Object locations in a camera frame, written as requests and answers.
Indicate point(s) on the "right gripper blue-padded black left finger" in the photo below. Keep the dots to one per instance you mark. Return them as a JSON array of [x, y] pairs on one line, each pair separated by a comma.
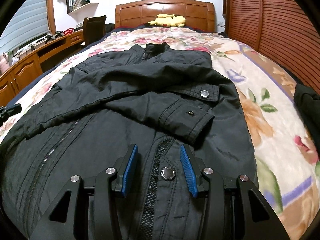
[[127, 169]]

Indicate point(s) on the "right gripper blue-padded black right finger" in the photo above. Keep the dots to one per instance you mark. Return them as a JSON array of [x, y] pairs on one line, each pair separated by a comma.
[[192, 168]]

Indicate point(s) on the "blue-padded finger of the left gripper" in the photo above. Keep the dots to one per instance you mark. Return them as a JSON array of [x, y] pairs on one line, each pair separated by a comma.
[[8, 111]]

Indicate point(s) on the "black jacket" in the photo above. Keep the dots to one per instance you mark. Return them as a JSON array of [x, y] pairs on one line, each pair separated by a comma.
[[155, 97]]

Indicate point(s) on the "wooden desk cabinet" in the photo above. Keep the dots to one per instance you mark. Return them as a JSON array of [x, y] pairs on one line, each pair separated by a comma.
[[42, 59]]

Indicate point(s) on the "pink thermos jug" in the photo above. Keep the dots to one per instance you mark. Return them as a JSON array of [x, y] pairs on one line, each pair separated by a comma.
[[4, 63]]

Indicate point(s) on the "floral blanket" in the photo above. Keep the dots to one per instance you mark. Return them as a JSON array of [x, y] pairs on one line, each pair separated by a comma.
[[282, 204]]

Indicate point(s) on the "grey window blind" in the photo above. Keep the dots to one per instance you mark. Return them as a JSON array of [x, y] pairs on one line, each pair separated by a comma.
[[29, 22]]

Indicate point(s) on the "red basket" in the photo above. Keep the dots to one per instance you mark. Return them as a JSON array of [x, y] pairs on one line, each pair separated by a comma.
[[68, 31]]

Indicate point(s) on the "dark wooden chair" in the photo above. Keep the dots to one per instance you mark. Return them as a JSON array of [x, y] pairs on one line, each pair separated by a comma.
[[93, 29]]

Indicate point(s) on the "dark garment at bed edge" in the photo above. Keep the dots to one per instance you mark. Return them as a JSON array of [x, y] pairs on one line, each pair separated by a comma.
[[307, 103]]

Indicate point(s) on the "yellow plush toy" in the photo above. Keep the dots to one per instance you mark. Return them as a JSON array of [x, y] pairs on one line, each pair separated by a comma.
[[168, 20]]

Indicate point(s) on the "wooden headboard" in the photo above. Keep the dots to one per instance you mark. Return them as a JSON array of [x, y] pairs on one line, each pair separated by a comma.
[[199, 15]]

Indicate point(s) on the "louvered wooden wardrobe door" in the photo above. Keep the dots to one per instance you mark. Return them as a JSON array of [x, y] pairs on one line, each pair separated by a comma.
[[278, 29]]

